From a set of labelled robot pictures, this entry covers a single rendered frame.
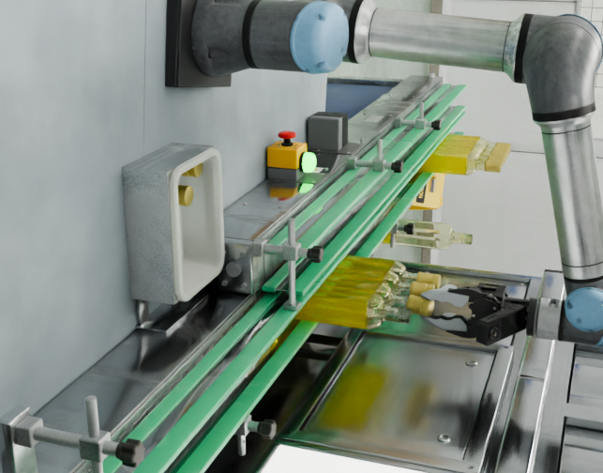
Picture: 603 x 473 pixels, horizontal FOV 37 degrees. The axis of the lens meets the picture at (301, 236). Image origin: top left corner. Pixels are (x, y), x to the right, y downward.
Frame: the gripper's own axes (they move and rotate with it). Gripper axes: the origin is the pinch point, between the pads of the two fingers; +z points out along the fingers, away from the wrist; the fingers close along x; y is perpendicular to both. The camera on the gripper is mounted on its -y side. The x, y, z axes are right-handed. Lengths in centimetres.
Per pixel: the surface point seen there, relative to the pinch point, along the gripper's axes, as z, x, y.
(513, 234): 41, -181, 581
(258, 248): 26.3, 15.5, -19.2
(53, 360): 41, 11, -60
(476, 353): -8.8, -12.4, 8.8
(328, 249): 21.9, 6.6, 7.4
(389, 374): 5.5, -12.5, -5.5
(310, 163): 31.1, 19.7, 23.3
